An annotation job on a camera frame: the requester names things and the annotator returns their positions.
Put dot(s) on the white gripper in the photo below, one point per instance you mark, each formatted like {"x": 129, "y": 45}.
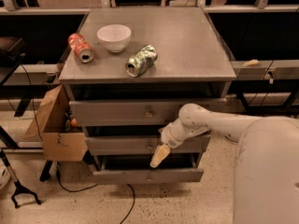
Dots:
{"x": 168, "y": 135}

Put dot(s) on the grey drawer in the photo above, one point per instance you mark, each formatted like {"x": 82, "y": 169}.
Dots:
{"x": 141, "y": 144}
{"x": 135, "y": 169}
{"x": 135, "y": 112}

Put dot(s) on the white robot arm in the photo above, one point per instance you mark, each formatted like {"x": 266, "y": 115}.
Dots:
{"x": 266, "y": 173}

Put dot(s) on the grey drawer cabinet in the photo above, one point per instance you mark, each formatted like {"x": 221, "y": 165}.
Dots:
{"x": 191, "y": 62}

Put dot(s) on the green crushed soda can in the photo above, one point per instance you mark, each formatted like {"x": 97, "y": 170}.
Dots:
{"x": 141, "y": 61}

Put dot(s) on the brown cardboard box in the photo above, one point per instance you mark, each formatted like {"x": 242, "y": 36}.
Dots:
{"x": 48, "y": 126}

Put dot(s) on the white ceramic bowl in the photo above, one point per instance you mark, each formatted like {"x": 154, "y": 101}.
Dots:
{"x": 114, "y": 37}

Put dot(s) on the beige foam scrap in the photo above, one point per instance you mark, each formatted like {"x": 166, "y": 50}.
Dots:
{"x": 250, "y": 63}

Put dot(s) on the orange soda can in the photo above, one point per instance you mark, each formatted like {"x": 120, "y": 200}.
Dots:
{"x": 81, "y": 48}

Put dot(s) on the black tripod stand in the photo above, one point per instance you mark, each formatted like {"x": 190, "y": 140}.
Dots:
{"x": 19, "y": 188}

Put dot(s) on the grey metal rail bench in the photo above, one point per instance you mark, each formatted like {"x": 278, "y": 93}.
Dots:
{"x": 264, "y": 70}

